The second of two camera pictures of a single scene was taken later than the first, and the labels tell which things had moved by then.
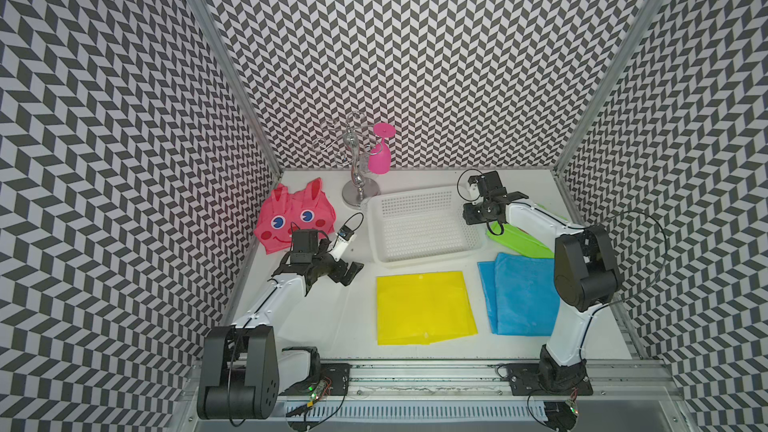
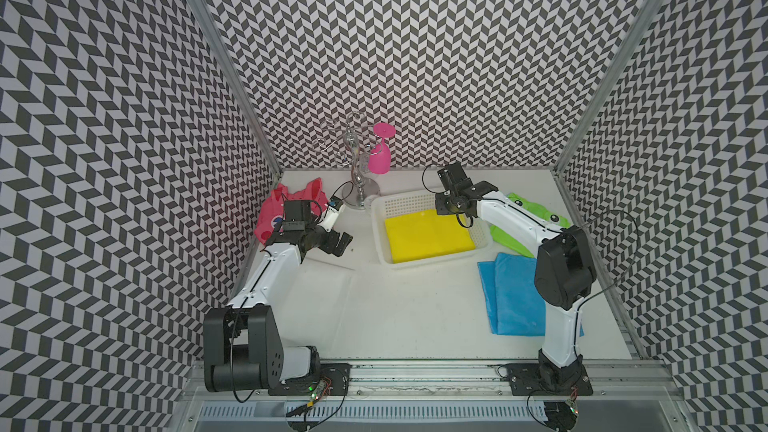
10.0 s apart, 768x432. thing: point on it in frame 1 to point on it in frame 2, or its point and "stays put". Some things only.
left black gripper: (337, 275) to (329, 246)
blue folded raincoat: (520, 294) stays put
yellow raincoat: (419, 309) to (426, 234)
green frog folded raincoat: (521, 242) stays put
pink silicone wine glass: (379, 157) stays put
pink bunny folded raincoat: (308, 208) stays put
